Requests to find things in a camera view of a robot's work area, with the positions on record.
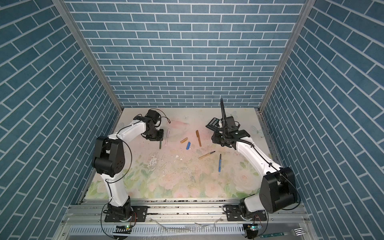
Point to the brown pen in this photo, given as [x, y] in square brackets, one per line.
[198, 137]

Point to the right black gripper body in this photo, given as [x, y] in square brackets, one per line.
[220, 137]

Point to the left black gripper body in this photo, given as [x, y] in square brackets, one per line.
[155, 134]

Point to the blue pen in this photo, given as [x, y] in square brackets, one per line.
[220, 161]

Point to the pink pen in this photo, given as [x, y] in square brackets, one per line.
[167, 137]

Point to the metal fork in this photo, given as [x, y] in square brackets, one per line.
[294, 232]

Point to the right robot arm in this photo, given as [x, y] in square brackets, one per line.
[278, 187]

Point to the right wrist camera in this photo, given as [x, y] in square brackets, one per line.
[229, 123]

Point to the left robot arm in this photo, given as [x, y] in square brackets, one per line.
[109, 161]

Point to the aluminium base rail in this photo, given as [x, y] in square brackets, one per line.
[191, 218]

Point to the black calculator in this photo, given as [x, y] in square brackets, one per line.
[214, 124]

